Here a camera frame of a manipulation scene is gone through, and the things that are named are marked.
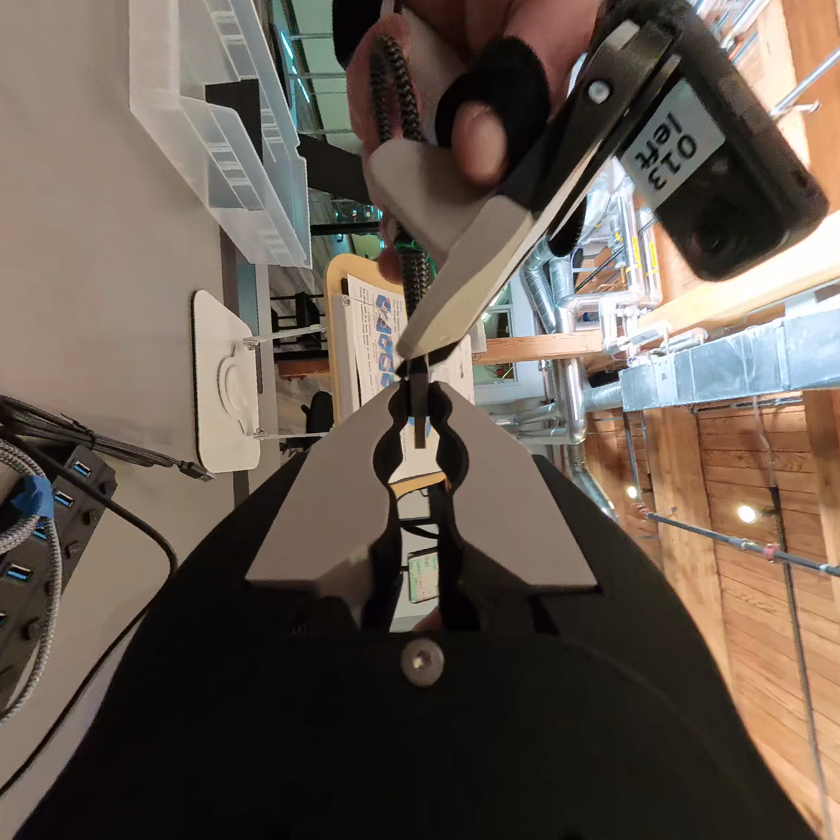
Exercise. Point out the white stand base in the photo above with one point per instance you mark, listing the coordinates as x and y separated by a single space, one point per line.
217 394

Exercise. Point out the person's left hand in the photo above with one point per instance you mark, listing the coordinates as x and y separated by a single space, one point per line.
512 66

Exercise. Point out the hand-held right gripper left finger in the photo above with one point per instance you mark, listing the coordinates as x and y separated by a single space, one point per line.
322 525

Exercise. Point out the instruction sheet on stand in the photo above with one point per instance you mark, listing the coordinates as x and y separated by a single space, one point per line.
339 328

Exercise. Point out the white easel board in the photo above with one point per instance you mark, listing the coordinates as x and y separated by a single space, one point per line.
424 578

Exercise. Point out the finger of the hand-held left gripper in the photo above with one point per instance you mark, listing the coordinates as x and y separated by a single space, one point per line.
486 276

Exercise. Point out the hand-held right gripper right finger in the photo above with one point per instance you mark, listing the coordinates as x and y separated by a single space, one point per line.
525 525

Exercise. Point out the black usb hub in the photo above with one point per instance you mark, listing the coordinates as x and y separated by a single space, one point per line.
66 551

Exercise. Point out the clear plastic bin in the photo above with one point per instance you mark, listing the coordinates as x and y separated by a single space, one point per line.
236 145

